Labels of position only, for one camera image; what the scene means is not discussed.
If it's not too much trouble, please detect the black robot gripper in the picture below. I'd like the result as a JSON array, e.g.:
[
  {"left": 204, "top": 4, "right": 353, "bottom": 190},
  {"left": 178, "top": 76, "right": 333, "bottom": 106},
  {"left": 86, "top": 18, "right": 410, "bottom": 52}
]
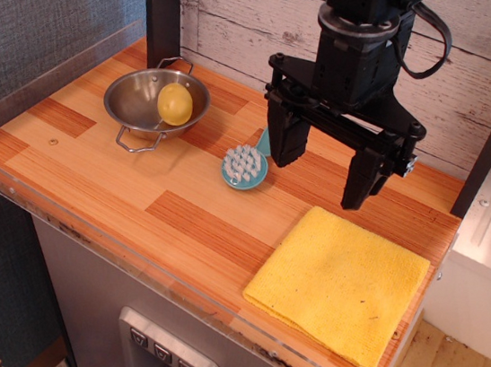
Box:
[{"left": 266, "top": 5, "right": 426, "bottom": 211}]

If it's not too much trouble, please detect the yellow toy potato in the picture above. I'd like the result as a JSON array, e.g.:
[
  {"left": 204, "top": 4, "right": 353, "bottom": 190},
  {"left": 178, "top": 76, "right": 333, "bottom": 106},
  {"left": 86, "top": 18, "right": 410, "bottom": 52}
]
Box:
[{"left": 157, "top": 83, "right": 193, "bottom": 127}]

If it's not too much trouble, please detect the small steel colander bowl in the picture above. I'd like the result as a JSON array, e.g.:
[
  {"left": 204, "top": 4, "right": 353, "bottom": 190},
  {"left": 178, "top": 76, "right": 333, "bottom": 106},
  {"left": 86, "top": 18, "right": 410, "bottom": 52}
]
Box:
[{"left": 103, "top": 57, "right": 211, "bottom": 153}]

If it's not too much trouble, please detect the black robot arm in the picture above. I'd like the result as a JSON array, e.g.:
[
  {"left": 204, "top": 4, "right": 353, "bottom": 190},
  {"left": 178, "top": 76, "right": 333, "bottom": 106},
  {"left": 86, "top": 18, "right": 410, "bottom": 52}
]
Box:
[{"left": 265, "top": 0, "right": 452, "bottom": 210}]

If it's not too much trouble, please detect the teal dish brush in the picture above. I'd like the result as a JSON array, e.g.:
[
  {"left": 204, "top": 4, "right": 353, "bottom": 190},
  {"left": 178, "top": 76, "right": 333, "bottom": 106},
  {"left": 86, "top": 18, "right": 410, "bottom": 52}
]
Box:
[{"left": 221, "top": 128, "right": 271, "bottom": 190}]

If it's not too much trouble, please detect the yellow folded cloth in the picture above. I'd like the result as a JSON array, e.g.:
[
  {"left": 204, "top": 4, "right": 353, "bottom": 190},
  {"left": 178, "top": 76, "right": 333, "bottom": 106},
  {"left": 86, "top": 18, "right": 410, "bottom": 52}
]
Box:
[{"left": 242, "top": 206, "right": 430, "bottom": 367}]

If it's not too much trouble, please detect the white cabinet at right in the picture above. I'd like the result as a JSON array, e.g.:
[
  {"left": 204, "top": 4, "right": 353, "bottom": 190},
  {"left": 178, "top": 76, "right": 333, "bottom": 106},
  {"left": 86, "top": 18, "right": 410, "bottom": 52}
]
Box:
[{"left": 423, "top": 171, "right": 491, "bottom": 359}]

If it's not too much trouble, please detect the toy fridge dispenser panel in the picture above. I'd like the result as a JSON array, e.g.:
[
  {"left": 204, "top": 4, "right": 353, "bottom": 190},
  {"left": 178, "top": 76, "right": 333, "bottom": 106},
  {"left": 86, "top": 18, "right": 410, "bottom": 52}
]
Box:
[{"left": 118, "top": 306, "right": 218, "bottom": 367}]

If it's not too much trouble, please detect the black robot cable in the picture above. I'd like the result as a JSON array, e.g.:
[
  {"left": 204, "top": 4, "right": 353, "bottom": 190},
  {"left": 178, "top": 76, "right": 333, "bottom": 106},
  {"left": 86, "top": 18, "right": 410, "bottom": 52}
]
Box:
[{"left": 389, "top": 0, "right": 459, "bottom": 83}]

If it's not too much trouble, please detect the dark left frame post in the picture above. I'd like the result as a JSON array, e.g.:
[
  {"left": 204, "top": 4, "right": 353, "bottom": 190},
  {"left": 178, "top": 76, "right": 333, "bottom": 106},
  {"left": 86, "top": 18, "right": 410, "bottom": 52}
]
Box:
[{"left": 145, "top": 0, "right": 181, "bottom": 68}]

